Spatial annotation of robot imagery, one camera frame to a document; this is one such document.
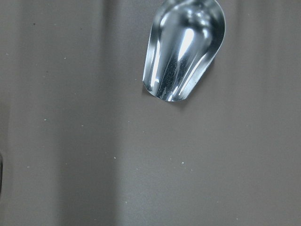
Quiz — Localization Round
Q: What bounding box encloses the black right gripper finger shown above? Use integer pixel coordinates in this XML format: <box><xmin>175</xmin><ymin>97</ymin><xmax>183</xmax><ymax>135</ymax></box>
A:
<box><xmin>0</xmin><ymin>153</ymin><xmax>3</xmax><ymax>188</ymax></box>

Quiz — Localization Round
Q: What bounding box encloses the shiny metal scoop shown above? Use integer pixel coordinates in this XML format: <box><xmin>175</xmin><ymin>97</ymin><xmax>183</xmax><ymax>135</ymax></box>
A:
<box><xmin>142</xmin><ymin>0</ymin><xmax>226</xmax><ymax>102</ymax></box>

